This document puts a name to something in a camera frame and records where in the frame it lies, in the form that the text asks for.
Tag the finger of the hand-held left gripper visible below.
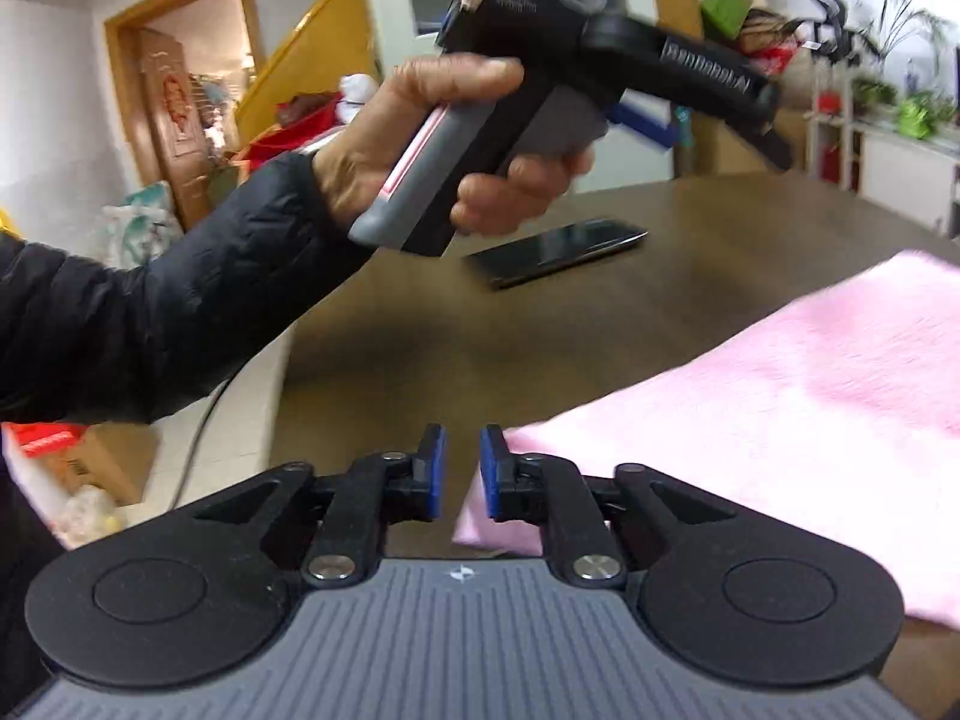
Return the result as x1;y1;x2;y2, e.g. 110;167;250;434
739;82;797;172
607;103;680;150

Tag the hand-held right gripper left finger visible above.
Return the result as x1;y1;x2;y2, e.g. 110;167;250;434
191;424;449;590

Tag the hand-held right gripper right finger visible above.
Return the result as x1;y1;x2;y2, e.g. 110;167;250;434
480;424;740;588

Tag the pink towel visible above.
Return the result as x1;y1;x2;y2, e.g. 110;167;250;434
452;249;960;629

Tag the person's left forearm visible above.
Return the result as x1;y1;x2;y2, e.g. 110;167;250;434
0;154;353;425

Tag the person's left hand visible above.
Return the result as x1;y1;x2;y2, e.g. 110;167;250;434
311;54;598;238

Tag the white shelf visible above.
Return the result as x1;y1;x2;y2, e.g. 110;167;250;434
805;52;960;235

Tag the potted green plant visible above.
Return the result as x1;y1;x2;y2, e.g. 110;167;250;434
853;0;959;140

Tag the black smartphone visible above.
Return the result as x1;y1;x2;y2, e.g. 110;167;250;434
463;219;650;291

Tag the yellow board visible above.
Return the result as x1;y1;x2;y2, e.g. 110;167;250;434
234;0;385;145

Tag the red bag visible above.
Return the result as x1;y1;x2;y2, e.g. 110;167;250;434
246;92;355;170

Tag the small brown cardboard box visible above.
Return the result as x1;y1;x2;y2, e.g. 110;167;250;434
45;424;160;509

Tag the brown wooden door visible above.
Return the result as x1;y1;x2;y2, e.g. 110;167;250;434
137;28;209;230

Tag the floral printed bag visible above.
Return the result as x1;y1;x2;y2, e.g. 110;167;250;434
101;180;186;269

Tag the red and white box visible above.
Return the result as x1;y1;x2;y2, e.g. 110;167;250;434
0;422;89;467

